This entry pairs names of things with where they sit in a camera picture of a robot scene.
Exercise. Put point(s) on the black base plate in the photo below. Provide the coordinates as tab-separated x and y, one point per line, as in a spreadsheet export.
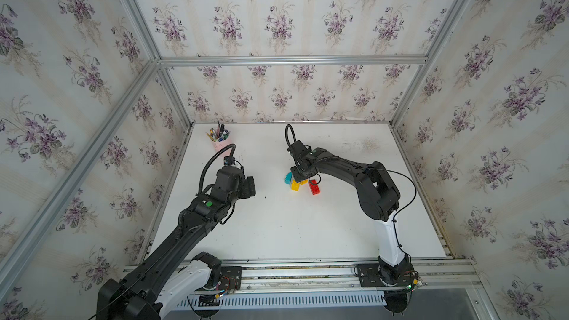
226	279
379	275

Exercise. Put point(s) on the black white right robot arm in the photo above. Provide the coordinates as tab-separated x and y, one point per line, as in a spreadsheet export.
377	194

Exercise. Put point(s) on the pink pen cup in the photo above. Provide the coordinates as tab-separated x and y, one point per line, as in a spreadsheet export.
219	145

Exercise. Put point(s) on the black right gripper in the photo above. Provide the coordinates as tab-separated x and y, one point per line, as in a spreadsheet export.
295	175

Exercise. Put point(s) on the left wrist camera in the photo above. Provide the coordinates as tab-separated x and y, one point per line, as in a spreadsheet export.
229	161

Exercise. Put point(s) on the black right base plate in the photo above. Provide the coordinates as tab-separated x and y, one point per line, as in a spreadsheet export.
379	275

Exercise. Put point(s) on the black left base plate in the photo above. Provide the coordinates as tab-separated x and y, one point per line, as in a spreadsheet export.
226	279

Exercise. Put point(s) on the aluminium mounting rail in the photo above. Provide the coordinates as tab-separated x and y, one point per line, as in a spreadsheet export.
336	275

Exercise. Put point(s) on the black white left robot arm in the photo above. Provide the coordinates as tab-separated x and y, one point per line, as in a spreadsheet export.
158	284

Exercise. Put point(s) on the red long lego brick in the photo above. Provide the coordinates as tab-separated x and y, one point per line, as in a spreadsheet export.
314	186

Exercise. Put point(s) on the pens in cup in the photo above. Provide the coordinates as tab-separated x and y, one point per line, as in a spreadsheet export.
219	133

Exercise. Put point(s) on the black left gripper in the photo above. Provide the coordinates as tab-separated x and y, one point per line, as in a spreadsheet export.
247	188

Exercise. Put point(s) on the teal curved lego brick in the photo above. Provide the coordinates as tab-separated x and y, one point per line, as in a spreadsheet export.
288	178

